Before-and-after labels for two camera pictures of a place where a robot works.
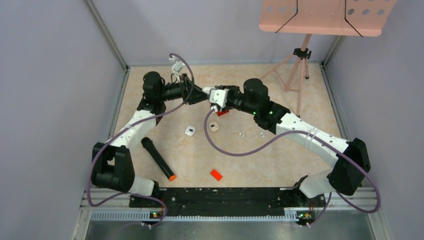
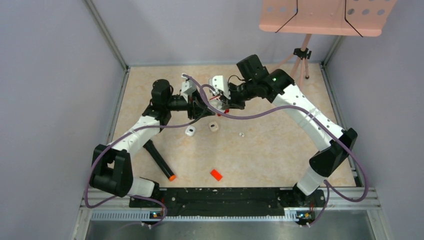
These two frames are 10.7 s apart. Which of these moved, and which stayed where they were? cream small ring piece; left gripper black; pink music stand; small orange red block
Moved: left gripper black
Stayed: cream small ring piece; pink music stand; small orange red block
